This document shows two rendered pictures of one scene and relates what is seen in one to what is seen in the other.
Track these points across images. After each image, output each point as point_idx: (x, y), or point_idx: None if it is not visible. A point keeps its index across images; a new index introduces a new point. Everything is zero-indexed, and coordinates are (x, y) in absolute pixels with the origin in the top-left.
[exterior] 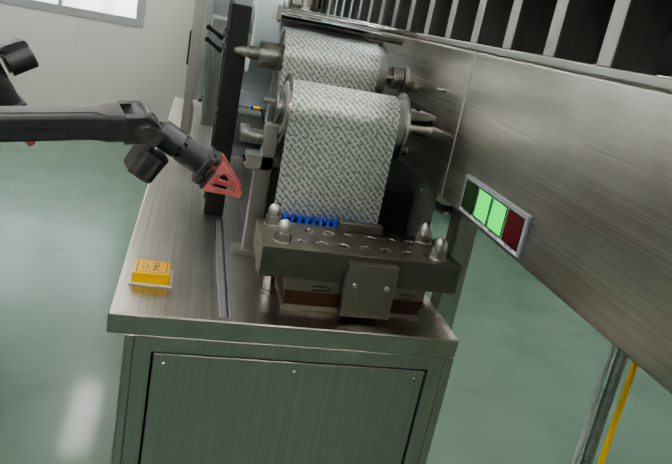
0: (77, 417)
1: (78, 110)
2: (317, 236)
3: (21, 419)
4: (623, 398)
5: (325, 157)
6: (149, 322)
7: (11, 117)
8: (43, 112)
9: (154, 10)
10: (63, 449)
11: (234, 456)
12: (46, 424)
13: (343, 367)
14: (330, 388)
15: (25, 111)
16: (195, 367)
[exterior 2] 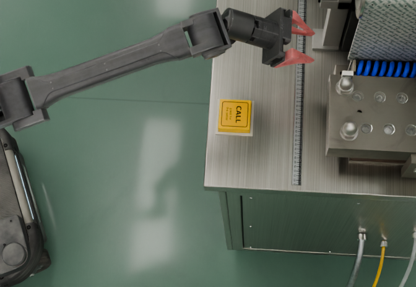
0: None
1: (147, 54)
2: (387, 111)
3: None
4: None
5: (405, 31)
6: (236, 189)
7: (94, 82)
8: (117, 67)
9: None
10: (186, 34)
11: (313, 219)
12: (167, 3)
13: (402, 204)
14: (390, 208)
15: (103, 70)
16: (276, 199)
